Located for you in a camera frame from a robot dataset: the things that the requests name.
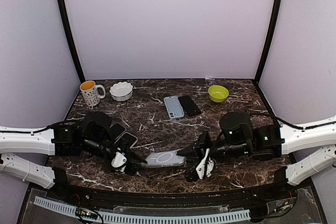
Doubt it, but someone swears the white patterned mug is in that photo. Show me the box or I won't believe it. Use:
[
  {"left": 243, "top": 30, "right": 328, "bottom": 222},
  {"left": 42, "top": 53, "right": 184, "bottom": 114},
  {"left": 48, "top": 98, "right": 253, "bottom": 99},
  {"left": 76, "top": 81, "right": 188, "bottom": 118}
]
[{"left": 80, "top": 80, "right": 106, "bottom": 106}]

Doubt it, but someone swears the black left frame post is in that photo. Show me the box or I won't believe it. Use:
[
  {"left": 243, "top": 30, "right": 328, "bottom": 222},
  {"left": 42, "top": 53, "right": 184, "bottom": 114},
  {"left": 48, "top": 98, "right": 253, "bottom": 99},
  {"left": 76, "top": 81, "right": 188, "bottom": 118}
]
[{"left": 57, "top": 0, "right": 86, "bottom": 83}]

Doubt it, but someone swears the white slotted cable duct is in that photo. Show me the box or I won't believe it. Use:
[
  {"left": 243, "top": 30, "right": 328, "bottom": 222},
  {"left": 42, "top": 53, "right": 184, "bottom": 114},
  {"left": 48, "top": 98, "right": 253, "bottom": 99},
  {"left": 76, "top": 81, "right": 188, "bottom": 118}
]
[{"left": 33, "top": 196, "right": 251, "bottom": 224}]

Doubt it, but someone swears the black frame post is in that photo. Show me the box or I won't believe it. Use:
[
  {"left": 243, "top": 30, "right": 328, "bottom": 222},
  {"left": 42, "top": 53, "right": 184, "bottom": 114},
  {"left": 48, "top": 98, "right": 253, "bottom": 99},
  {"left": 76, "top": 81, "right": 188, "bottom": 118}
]
[
  {"left": 57, "top": 0, "right": 86, "bottom": 83},
  {"left": 253, "top": 0, "right": 281, "bottom": 86}
]

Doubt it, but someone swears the black phone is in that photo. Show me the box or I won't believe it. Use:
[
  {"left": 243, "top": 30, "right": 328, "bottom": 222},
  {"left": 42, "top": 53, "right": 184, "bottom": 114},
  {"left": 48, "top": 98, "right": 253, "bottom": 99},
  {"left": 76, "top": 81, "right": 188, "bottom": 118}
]
[{"left": 178, "top": 95, "right": 201, "bottom": 116}]

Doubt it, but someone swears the black front rail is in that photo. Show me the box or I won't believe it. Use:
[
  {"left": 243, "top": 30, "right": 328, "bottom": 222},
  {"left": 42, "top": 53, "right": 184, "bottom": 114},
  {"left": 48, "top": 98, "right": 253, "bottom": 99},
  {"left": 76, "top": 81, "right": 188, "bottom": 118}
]
[{"left": 47, "top": 184, "right": 298, "bottom": 208}]

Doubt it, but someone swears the black right frame post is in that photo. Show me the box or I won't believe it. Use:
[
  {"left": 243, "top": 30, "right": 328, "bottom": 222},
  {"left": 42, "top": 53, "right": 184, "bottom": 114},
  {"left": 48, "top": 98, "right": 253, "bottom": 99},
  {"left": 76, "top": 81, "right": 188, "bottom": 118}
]
[{"left": 253, "top": 0, "right": 281, "bottom": 86}]

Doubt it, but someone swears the phone in grey case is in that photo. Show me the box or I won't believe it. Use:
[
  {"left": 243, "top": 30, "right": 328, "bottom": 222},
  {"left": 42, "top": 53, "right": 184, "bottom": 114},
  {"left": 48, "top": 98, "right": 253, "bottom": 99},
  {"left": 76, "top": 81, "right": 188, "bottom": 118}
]
[{"left": 110, "top": 123, "right": 126, "bottom": 140}]

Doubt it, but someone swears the green bowl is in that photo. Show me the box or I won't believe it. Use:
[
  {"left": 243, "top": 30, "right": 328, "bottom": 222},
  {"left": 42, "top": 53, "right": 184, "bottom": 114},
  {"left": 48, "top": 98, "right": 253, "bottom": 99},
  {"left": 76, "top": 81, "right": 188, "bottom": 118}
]
[{"left": 208, "top": 85, "right": 229, "bottom": 103}]

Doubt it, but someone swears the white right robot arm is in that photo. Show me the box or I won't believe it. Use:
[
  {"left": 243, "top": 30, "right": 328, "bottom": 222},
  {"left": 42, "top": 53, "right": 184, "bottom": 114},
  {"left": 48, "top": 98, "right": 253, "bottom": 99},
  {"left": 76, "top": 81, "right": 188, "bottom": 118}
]
[{"left": 177, "top": 111, "right": 335, "bottom": 200}]

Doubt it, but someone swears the white scalloped bowl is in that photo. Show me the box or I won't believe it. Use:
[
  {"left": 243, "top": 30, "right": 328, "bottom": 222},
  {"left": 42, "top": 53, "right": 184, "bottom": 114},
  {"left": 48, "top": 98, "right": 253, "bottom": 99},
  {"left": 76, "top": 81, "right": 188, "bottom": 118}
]
[{"left": 109, "top": 81, "right": 134, "bottom": 102}]

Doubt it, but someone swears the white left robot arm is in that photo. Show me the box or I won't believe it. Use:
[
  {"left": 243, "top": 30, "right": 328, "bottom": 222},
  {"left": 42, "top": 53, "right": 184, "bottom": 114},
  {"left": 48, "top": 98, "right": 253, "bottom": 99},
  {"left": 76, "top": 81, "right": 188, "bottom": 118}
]
[{"left": 1, "top": 111, "right": 146, "bottom": 201}]

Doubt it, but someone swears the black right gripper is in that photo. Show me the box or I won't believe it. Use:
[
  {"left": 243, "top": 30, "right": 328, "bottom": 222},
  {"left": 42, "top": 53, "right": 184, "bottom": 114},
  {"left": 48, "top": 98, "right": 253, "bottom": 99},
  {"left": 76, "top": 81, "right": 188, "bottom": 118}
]
[{"left": 176, "top": 131, "right": 251, "bottom": 163}]

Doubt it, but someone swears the right green circuit board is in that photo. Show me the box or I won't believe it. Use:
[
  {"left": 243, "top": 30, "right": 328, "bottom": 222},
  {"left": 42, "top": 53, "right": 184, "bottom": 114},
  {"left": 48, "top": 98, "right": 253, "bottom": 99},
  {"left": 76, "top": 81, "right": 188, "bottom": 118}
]
[{"left": 273, "top": 201, "right": 292, "bottom": 213}]

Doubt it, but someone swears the green circuit board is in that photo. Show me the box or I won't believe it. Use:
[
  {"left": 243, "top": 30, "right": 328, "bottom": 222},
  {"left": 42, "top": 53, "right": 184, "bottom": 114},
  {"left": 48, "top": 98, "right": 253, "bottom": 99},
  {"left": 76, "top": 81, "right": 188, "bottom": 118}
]
[
  {"left": 75, "top": 207, "right": 98, "bottom": 221},
  {"left": 273, "top": 201, "right": 292, "bottom": 213}
]

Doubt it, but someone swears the light blue phone case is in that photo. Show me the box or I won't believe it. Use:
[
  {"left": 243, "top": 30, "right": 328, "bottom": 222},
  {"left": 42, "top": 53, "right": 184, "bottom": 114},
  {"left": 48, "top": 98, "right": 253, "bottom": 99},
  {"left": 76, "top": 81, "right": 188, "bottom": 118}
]
[{"left": 164, "top": 96, "right": 185, "bottom": 119}]

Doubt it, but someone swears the left green circuit board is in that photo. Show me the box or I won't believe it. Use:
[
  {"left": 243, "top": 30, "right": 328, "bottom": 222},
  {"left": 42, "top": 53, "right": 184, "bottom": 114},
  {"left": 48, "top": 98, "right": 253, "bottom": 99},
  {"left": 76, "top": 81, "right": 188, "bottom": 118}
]
[{"left": 75, "top": 207, "right": 98, "bottom": 221}]

